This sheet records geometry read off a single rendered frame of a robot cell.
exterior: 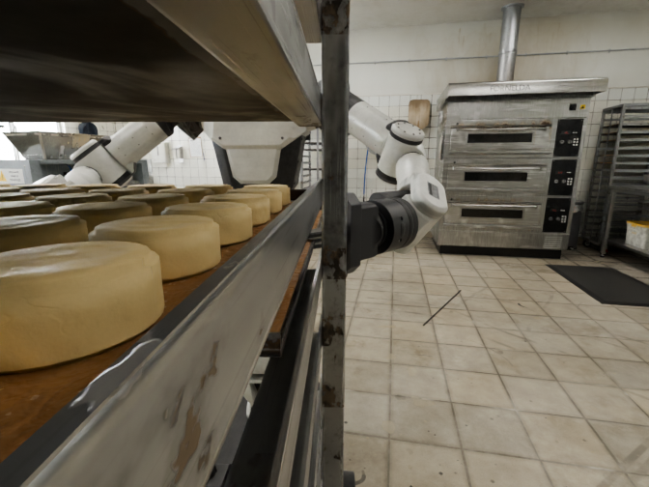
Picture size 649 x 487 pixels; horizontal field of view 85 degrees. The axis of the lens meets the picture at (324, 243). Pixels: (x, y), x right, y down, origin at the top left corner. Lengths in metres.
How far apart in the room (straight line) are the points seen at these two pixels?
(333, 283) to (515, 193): 4.49
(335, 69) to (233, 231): 0.27
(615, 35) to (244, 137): 5.84
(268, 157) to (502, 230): 4.15
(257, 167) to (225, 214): 0.80
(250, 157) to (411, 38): 5.03
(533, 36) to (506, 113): 1.56
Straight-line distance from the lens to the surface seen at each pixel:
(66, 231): 0.19
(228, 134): 1.00
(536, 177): 4.89
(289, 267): 0.15
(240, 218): 0.20
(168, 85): 0.24
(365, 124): 0.94
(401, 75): 5.76
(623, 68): 6.42
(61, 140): 2.41
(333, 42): 0.43
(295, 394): 0.19
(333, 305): 0.45
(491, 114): 4.78
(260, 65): 0.17
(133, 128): 1.12
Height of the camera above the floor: 1.18
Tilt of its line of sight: 13 degrees down
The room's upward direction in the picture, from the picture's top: straight up
